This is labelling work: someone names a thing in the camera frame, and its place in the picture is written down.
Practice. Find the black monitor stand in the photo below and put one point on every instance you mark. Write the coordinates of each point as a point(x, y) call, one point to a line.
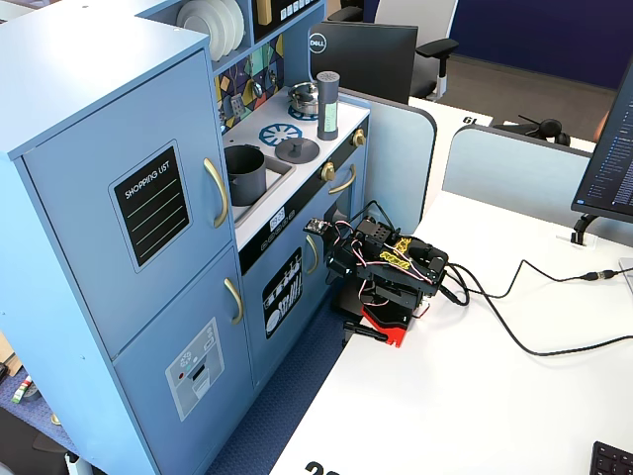
point(583, 225)

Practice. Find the white plate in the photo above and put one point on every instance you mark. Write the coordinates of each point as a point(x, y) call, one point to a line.
point(239, 22)
point(198, 22)
point(225, 25)

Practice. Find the red robot base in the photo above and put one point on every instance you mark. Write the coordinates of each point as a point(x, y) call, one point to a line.
point(390, 329)

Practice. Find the gray plastic pot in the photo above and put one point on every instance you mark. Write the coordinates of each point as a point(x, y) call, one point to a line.
point(244, 178)

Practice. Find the blue toy kitchen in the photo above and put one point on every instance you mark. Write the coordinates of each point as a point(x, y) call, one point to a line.
point(74, 148)

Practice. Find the gold stove knob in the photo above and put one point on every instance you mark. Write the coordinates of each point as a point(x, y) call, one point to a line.
point(358, 137)
point(328, 171)

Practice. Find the red green white marker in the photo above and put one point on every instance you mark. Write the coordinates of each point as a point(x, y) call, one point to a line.
point(21, 390)

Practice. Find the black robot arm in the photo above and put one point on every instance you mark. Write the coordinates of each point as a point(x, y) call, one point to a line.
point(395, 277)

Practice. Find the white office chair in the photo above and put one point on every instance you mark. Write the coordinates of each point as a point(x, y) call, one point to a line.
point(415, 15)

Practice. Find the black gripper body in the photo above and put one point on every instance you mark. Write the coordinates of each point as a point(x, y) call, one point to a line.
point(346, 257)

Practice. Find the small camera circuit board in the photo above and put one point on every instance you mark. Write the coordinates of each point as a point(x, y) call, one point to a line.
point(316, 226)

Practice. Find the steel ladle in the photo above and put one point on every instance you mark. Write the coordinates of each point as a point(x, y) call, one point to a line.
point(257, 89)

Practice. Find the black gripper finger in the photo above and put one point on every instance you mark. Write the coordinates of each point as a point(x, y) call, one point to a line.
point(350, 301)

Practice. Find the lit computer monitor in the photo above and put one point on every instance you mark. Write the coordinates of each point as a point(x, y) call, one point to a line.
point(613, 163)

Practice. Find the black headphones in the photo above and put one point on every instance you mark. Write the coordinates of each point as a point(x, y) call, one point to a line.
point(549, 129)

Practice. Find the steel slotted spatula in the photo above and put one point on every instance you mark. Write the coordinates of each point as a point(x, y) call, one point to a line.
point(237, 106)

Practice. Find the steel spoon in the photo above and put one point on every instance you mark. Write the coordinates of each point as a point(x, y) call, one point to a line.
point(273, 78)

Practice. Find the black Dell monitor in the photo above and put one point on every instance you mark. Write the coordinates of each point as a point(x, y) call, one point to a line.
point(366, 59)

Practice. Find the gray pot lid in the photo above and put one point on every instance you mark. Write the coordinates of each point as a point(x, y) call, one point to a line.
point(297, 151)

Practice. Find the gray salt shaker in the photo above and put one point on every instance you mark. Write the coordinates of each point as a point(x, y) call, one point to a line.
point(328, 109)

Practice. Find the light blue desk divider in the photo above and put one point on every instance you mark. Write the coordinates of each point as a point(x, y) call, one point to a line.
point(509, 173)
point(395, 163)

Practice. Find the black table clamp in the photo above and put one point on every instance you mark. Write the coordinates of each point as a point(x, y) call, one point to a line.
point(366, 330)

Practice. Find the black keyboard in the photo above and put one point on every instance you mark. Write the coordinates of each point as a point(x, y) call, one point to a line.
point(613, 460)

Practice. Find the steel pot with lid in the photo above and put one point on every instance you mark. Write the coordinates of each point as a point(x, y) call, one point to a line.
point(302, 99)

